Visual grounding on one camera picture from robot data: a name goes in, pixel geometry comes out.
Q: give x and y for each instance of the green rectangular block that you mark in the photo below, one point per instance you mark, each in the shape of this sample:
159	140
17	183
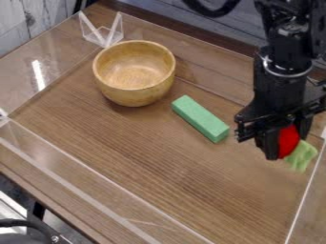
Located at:
200	118

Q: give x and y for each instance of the clear acrylic tray wall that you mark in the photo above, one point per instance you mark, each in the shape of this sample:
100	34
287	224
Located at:
109	214

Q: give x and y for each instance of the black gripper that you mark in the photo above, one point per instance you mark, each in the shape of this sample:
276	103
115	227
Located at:
286	100

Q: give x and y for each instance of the wooden bowl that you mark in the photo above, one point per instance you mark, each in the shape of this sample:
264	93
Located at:
135	72

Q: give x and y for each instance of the clear acrylic corner bracket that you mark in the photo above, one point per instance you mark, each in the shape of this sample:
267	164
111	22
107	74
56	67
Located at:
103	36

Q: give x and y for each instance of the black table leg bracket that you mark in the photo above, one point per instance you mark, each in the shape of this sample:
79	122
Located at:
34	215

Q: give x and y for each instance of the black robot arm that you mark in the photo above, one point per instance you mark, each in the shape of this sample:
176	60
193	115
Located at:
294	25

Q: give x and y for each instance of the red plush fruit green stem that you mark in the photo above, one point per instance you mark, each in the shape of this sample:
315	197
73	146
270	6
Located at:
295	151

